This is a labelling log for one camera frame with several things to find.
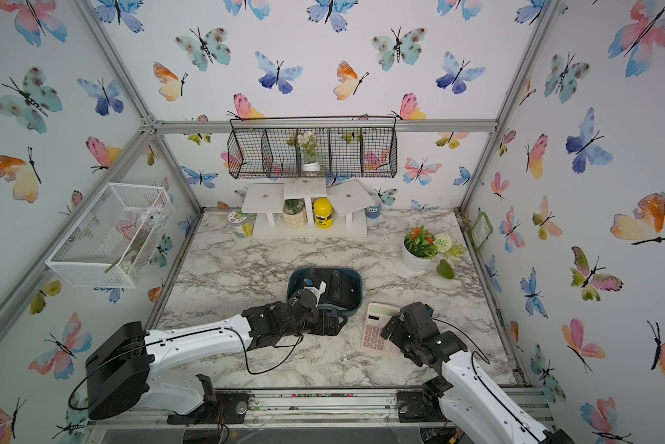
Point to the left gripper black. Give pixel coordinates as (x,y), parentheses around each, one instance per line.
(333,328)

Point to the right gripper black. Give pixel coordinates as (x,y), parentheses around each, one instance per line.
(395,335)

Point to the pink calculator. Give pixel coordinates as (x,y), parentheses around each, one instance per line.
(377,317)

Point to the teal plastic storage box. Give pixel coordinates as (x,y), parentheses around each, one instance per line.
(295,283)

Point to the black calculator front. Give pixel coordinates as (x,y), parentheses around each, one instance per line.
(344,289)

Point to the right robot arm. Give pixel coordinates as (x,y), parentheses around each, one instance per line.
(465,394)

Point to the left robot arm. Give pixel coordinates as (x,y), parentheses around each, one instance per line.
(132,368)

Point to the potted orange flower plant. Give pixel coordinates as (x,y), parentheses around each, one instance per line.
(421,247)

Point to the sunflower seed can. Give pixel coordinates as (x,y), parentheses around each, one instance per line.
(241,224)

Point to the cream bumpy plant pot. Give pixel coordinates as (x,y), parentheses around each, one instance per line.
(294,214)

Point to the white wooden riser shelf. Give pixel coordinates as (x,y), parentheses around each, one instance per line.
(349,200)

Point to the yellow plastic jar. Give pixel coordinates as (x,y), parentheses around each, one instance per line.
(323,213)

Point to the green framed card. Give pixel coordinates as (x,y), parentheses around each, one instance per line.
(480,231)

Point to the blue can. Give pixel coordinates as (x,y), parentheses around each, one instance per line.
(373,211)

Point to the small white flower pot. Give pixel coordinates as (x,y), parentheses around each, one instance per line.
(307,143)

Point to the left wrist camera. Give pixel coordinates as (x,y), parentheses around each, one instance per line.
(315,285)

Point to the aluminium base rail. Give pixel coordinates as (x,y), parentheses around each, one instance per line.
(361,407)

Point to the white mesh wall basket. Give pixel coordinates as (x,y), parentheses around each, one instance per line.
(121,232)

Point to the black wire wall basket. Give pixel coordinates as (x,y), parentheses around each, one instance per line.
(364,147)

